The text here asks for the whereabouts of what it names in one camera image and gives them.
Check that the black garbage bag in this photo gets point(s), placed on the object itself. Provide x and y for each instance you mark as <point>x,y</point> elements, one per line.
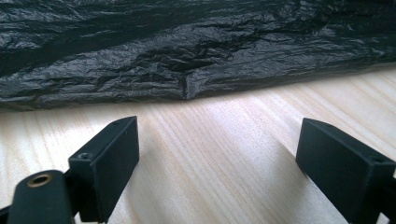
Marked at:
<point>193,49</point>

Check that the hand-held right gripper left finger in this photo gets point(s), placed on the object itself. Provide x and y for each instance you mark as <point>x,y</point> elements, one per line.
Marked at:
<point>106,168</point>

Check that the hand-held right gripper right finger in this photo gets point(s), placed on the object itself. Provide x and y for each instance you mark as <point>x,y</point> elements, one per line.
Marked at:
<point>342,174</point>

